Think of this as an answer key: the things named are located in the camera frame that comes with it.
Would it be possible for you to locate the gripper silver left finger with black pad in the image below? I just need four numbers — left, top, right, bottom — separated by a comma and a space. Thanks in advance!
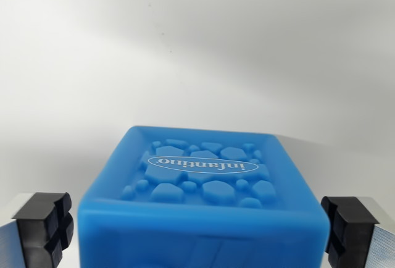
0, 191, 75, 268

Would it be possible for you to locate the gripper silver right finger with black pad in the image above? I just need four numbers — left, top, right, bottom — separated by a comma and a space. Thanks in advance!
320, 196, 395, 268

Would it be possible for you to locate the blue rubber toy cube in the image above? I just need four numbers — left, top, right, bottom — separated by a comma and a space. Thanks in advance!
77, 125, 332, 268

